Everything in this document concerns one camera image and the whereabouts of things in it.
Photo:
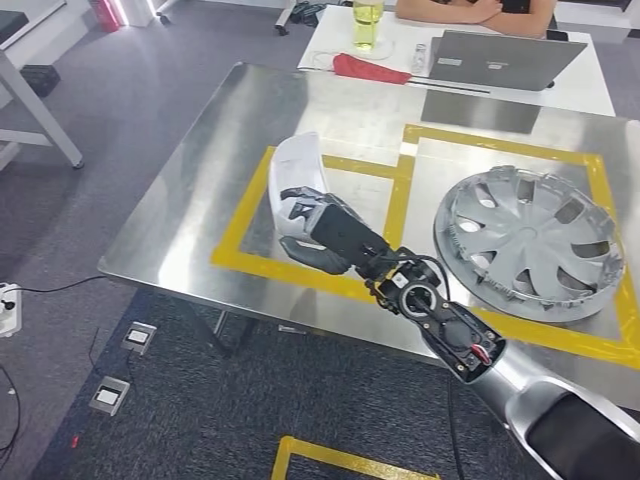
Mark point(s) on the small glass jar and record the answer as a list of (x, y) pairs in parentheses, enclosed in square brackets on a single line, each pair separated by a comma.
[(420, 58)]

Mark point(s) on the small black box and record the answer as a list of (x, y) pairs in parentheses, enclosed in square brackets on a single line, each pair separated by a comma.
[(41, 79)]

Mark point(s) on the red cloth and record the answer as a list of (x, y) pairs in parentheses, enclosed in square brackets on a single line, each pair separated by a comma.
[(370, 69)]

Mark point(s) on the yellow table tape frame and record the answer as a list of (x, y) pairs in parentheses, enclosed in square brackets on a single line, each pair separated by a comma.
[(238, 225), (500, 146)]

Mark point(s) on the person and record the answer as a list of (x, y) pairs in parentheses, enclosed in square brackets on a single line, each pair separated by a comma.
[(500, 16)]

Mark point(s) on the yellow floor tape square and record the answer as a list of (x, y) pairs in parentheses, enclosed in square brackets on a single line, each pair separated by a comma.
[(300, 450)]

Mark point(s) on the grey laptop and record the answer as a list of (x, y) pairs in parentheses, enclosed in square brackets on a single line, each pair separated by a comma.
[(500, 63)]

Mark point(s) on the white stand with caster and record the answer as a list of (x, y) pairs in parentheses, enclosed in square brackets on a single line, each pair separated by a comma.
[(140, 10)]

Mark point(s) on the black smartphone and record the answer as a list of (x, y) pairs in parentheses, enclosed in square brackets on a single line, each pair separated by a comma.
[(557, 35)]

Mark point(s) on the dark green top workbench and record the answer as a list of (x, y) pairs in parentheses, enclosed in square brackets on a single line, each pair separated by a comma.
[(40, 111)]

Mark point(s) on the bottle of yellow liquid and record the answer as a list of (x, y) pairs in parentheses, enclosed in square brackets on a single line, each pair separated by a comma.
[(367, 23)]

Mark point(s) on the white curved plastic part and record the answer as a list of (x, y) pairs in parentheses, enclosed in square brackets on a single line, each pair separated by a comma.
[(297, 166)]

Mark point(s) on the grey wheel hubcap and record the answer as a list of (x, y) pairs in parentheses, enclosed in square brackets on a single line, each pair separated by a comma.
[(530, 238)]

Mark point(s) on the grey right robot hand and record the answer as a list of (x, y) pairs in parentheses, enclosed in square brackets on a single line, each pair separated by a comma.
[(300, 199)]

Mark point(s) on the red fire extinguisher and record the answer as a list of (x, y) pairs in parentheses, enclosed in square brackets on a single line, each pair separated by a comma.
[(106, 14)]

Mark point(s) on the stainless steel workbench table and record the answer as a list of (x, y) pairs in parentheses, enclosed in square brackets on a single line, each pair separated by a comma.
[(200, 199)]

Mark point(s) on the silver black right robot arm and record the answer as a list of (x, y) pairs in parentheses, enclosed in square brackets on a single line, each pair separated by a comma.
[(520, 391)]

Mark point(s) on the metal floor socket plate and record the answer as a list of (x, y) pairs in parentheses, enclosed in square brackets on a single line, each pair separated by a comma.
[(138, 338), (109, 396), (292, 329)]

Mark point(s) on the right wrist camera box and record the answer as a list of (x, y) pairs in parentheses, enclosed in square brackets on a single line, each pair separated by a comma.
[(345, 232)]

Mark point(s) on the white desk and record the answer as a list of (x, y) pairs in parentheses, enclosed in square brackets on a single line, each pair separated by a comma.
[(350, 26)]

